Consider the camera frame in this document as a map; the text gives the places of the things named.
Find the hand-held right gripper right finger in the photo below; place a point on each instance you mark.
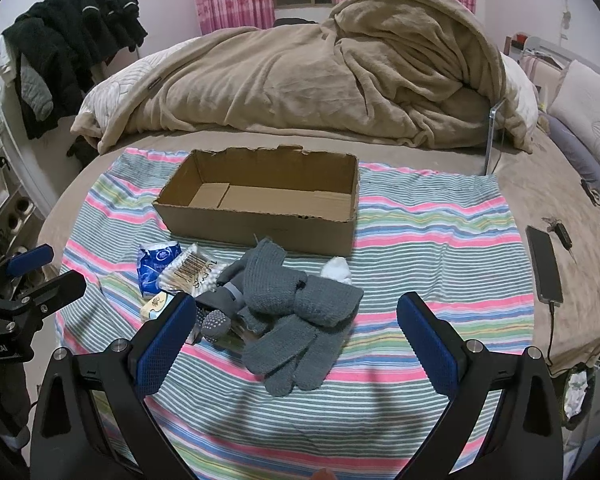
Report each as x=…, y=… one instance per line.
x=430, y=345

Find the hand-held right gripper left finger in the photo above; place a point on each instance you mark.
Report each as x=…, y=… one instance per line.
x=162, y=345

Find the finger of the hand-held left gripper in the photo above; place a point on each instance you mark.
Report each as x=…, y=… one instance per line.
x=55, y=289
x=27, y=260

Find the small yellow packet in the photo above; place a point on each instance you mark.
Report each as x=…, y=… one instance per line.
x=155, y=305

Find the dark grey dotted sock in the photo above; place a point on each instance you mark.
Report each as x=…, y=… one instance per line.
x=212, y=322

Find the blue tissue packet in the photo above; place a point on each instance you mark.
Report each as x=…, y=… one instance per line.
x=152, y=265

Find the cotton swab pack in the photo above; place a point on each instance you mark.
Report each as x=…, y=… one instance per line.
x=190, y=267

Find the small white cloth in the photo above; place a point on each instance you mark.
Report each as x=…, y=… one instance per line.
x=337, y=269

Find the grey knit glove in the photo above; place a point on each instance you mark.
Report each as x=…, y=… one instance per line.
x=300, y=350
x=267, y=280

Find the brown cardboard box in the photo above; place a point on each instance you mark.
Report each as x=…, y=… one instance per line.
x=260, y=225

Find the shoe rack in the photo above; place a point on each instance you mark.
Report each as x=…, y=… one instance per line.
x=0, y=200

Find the striped cloth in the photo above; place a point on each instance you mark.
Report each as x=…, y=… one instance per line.
x=405, y=240

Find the dark cloth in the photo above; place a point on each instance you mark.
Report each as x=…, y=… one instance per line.
x=82, y=152

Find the black smartphone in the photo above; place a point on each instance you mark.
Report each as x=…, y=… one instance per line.
x=545, y=265

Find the trash bin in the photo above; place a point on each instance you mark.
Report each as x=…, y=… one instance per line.
x=577, y=395

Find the grey quilted garment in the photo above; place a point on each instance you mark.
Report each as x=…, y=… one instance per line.
x=35, y=90

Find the black key fob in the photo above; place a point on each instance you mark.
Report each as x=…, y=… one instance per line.
x=561, y=232

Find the white patterned quilt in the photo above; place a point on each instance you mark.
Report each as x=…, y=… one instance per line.
x=125, y=80

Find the clear acrylic panel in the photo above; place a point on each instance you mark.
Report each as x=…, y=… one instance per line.
x=490, y=135

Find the pile of black jackets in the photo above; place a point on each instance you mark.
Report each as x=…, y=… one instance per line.
x=70, y=35

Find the grey pillow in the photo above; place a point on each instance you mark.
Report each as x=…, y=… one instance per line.
x=575, y=150

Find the plain white pillow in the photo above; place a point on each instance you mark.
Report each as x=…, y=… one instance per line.
x=517, y=85

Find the beige fleece blanket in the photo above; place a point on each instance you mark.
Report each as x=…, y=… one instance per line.
x=280, y=85

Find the white patterned pillow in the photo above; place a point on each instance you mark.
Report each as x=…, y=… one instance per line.
x=590, y=105

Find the white bedside shelf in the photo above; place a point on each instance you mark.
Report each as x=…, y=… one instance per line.
x=545, y=52

